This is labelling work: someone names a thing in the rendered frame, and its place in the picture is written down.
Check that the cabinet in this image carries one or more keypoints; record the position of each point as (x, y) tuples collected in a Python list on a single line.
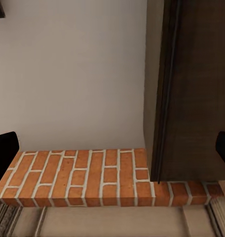
[(184, 90)]

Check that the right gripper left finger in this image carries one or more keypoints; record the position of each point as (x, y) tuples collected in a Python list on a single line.
[(9, 146)]

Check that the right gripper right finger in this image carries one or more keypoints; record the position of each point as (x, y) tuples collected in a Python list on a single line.
[(220, 144)]

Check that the wood fireplace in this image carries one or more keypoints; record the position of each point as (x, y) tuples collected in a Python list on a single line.
[(135, 221)]

